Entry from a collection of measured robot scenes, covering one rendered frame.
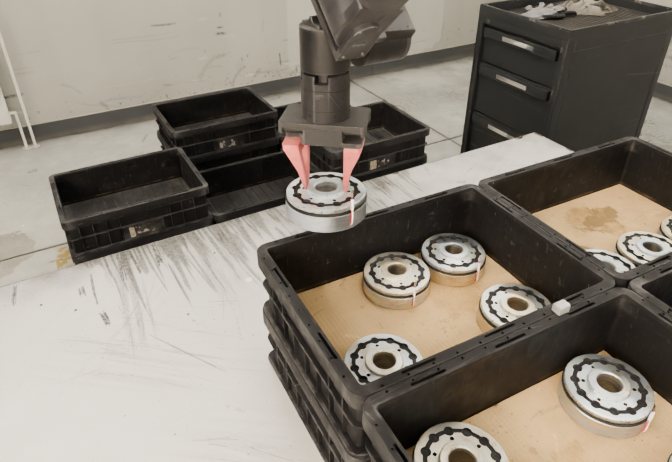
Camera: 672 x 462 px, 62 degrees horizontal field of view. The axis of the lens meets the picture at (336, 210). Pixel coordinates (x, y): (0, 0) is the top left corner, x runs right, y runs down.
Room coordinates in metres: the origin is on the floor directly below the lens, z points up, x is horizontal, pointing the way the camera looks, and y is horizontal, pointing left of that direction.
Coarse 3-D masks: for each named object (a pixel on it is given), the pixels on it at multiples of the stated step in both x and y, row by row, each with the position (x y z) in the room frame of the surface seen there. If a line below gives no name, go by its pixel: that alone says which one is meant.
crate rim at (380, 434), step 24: (624, 288) 0.55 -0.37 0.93; (576, 312) 0.50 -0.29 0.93; (648, 312) 0.50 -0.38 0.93; (504, 336) 0.46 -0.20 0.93; (528, 336) 0.46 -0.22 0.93; (456, 360) 0.43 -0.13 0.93; (480, 360) 0.43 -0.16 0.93; (408, 384) 0.39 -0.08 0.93; (384, 432) 0.34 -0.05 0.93; (384, 456) 0.32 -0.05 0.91; (408, 456) 0.31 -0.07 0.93
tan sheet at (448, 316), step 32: (416, 256) 0.74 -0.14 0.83; (320, 288) 0.66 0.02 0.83; (352, 288) 0.66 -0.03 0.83; (448, 288) 0.66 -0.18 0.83; (480, 288) 0.66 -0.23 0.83; (320, 320) 0.59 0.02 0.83; (352, 320) 0.59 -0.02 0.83; (384, 320) 0.59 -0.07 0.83; (416, 320) 0.59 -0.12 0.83; (448, 320) 0.59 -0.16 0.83
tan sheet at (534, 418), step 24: (552, 384) 0.48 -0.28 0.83; (504, 408) 0.44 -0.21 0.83; (528, 408) 0.44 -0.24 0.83; (552, 408) 0.44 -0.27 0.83; (504, 432) 0.41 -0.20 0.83; (528, 432) 0.41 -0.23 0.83; (552, 432) 0.41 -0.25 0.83; (576, 432) 0.41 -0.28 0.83; (648, 432) 0.41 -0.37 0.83; (528, 456) 0.38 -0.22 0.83; (552, 456) 0.38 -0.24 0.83; (576, 456) 0.38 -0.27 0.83; (600, 456) 0.38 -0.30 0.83; (624, 456) 0.38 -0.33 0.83; (648, 456) 0.38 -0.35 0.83
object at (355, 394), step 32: (448, 192) 0.79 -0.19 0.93; (480, 192) 0.79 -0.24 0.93; (576, 256) 0.62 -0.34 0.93; (288, 288) 0.55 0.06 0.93; (608, 288) 0.55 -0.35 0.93; (512, 320) 0.49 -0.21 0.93; (320, 352) 0.44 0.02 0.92; (448, 352) 0.44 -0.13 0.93; (352, 384) 0.39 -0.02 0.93; (384, 384) 0.39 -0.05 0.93
